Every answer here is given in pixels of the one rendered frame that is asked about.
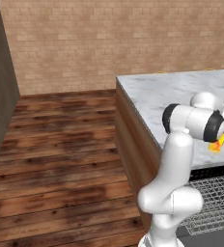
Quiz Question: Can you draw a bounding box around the yellow orange cup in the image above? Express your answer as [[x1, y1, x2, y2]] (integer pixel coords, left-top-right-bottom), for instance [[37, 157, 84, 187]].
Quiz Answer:
[[208, 132, 224, 154]]

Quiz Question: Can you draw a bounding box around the black dishwasher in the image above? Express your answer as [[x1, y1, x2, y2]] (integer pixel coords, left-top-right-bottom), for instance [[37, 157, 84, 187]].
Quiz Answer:
[[188, 163, 224, 181]]

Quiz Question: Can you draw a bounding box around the grey dishwasher door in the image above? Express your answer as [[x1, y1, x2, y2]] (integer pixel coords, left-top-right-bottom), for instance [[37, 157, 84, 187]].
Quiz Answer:
[[176, 225, 224, 247]]

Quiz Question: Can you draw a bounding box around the wire dishwasher rack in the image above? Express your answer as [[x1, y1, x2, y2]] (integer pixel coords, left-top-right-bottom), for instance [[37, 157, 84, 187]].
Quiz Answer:
[[181, 174, 224, 236]]

